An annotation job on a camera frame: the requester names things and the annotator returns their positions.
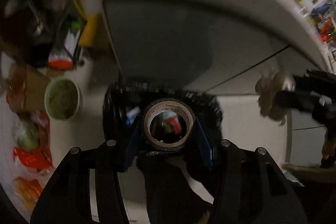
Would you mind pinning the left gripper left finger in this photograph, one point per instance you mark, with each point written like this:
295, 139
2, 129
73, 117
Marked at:
122, 152

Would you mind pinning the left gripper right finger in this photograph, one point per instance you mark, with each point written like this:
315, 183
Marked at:
204, 158

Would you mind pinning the grey tissue wad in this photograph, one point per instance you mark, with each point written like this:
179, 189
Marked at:
267, 87

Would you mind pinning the brown tape roll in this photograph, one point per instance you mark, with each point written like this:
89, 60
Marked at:
168, 124

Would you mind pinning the black trash bin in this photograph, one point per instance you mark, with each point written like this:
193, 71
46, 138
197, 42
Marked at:
124, 106

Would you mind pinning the green instant noodle bowl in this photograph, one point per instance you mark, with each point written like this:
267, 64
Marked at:
62, 99

